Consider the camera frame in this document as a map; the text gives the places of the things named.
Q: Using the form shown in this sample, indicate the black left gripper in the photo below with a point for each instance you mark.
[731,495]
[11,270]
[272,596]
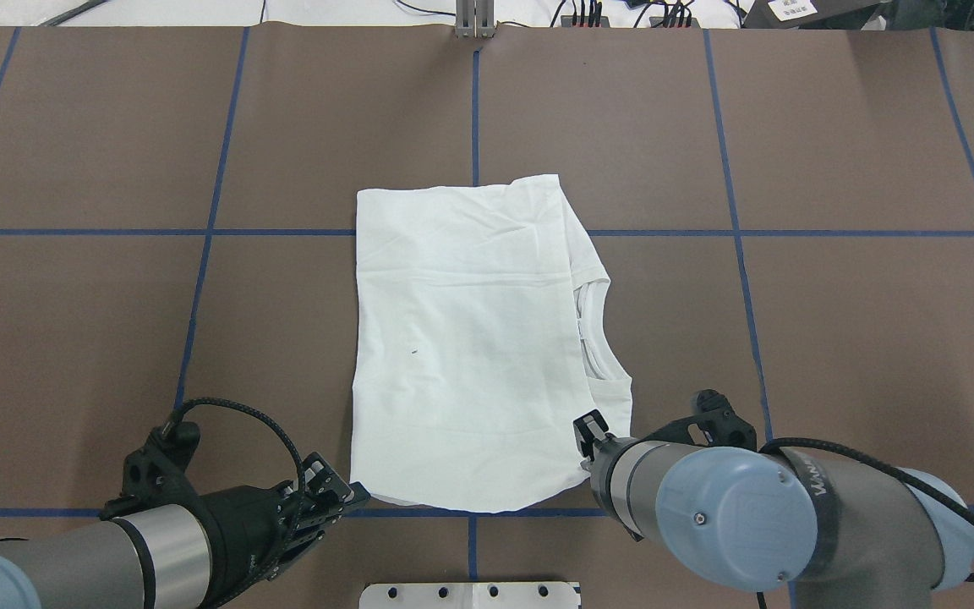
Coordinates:
[243,530]

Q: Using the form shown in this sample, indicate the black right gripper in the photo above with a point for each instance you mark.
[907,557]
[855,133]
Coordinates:
[590,431]

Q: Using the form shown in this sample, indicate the white long-sleeve printed shirt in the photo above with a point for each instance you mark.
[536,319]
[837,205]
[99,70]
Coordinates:
[480,339]

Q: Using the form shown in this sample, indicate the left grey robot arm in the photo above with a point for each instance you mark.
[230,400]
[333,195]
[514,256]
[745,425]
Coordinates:
[163,545]

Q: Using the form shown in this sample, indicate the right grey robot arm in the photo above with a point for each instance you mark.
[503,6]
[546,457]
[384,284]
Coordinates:
[848,530]

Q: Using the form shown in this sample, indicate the black device with white label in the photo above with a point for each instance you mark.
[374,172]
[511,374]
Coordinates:
[813,15]

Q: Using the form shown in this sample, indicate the white robot mounting base plate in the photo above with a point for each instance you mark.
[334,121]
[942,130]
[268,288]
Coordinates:
[520,594]

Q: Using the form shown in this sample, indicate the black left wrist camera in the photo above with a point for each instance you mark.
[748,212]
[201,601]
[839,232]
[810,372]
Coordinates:
[155,474]

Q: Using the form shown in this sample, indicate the grey aluminium frame post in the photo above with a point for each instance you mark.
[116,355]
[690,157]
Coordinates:
[475,19]

